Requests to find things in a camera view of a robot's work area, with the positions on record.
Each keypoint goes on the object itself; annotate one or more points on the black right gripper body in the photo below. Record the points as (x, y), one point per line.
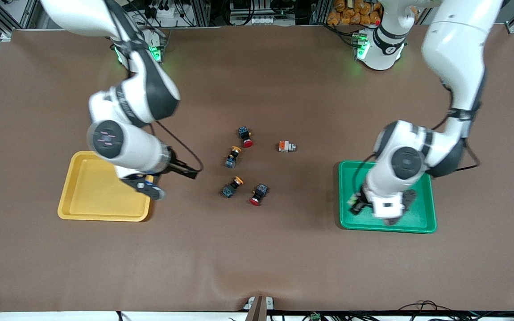
(178, 168)

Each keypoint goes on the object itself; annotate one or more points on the yellow push button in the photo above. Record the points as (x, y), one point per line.
(231, 159)
(229, 191)

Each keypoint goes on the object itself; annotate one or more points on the green button with orange block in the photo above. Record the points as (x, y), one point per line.
(286, 146)

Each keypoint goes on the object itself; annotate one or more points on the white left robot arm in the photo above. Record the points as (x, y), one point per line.
(453, 44)

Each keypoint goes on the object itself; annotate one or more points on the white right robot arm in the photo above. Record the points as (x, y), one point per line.
(127, 147)

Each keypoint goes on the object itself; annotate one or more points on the green plastic tray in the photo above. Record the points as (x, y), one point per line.
(420, 214)

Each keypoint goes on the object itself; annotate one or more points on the red push button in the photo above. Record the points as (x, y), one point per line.
(259, 192)
(244, 133)

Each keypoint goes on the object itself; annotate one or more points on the yellow plastic tray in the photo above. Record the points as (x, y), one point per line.
(92, 191)

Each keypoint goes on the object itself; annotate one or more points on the brown table mat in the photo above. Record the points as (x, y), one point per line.
(257, 249)

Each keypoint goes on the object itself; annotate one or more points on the small green connector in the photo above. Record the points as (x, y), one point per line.
(315, 316)

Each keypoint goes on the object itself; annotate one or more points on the white power strip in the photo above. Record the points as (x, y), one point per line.
(167, 13)

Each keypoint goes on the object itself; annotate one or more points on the white terminal strip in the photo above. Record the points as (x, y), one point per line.
(261, 20)

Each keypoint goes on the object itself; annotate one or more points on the pile of orange items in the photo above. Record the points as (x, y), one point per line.
(346, 11)

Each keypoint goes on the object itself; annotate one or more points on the aluminium frame post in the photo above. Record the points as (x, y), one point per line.
(200, 11)
(320, 11)

